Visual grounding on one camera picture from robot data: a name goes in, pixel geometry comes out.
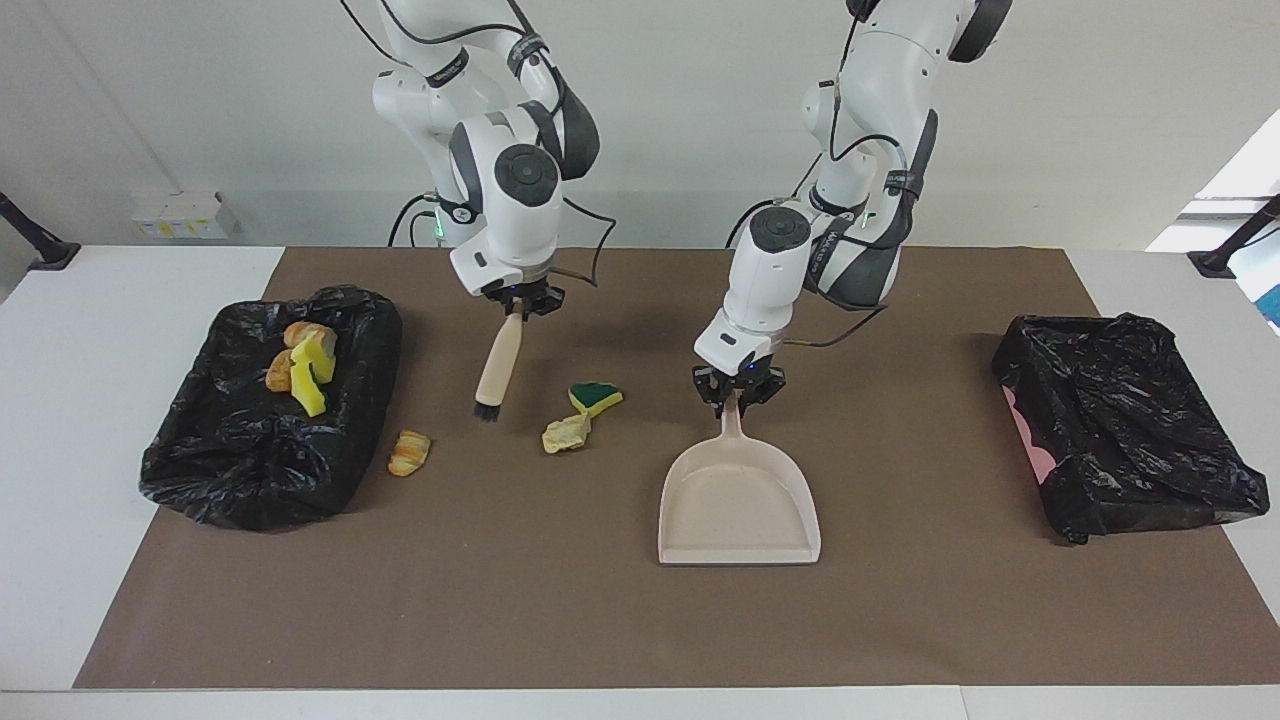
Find black trash bag over pink bin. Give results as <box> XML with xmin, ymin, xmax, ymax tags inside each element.
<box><xmin>992</xmin><ymin>313</ymin><xmax>1271</xmax><ymax>546</ymax></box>

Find beige plastic dustpan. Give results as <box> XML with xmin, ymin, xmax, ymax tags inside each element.
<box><xmin>657</xmin><ymin>390</ymin><xmax>822</xmax><ymax>567</ymax></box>

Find brown table mat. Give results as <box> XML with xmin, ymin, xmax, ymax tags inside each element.
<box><xmin>73</xmin><ymin>246</ymin><xmax>1280</xmax><ymax>691</ymax></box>

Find black camera stand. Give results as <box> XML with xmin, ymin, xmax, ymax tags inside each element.
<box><xmin>0</xmin><ymin>192</ymin><xmax>81</xmax><ymax>272</ymax></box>
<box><xmin>1187</xmin><ymin>195</ymin><xmax>1280</xmax><ymax>279</ymax></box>

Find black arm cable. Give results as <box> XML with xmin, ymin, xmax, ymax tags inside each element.
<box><xmin>340</xmin><ymin>0</ymin><xmax>617</xmax><ymax>289</ymax></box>
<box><xmin>728</xmin><ymin>0</ymin><xmax>921</xmax><ymax>349</ymax></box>

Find pale yellow foam piece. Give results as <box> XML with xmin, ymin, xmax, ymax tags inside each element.
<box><xmin>542</xmin><ymin>412</ymin><xmax>593</xmax><ymax>456</ymax></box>

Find green and yellow sponge piece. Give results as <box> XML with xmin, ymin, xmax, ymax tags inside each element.
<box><xmin>568</xmin><ymin>381</ymin><xmax>624</xmax><ymax>417</ymax></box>

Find pink bin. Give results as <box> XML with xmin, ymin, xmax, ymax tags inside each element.
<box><xmin>1003</xmin><ymin>388</ymin><xmax>1061</xmax><ymax>488</ymax></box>

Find beige hand brush black bristles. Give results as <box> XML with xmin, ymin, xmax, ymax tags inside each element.
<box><xmin>472</xmin><ymin>312</ymin><xmax>526</xmax><ymax>422</ymax></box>

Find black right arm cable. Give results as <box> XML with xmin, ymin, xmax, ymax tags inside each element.
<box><xmin>340</xmin><ymin>0</ymin><xmax>617</xmax><ymax>289</ymax></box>

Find large yellow sponge block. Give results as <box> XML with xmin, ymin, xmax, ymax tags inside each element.
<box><xmin>290</xmin><ymin>330</ymin><xmax>338</xmax><ymax>384</ymax></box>

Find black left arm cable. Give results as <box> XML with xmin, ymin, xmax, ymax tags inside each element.
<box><xmin>728</xmin><ymin>0</ymin><xmax>921</xmax><ymax>349</ymax></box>

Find small yellow sponge wedge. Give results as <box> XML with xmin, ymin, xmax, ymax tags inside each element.
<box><xmin>289</xmin><ymin>360</ymin><xmax>329</xmax><ymax>418</ymax></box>

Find white wall socket box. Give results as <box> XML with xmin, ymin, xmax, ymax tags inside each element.
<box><xmin>131</xmin><ymin>190</ymin><xmax>239</xmax><ymax>241</ymax></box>

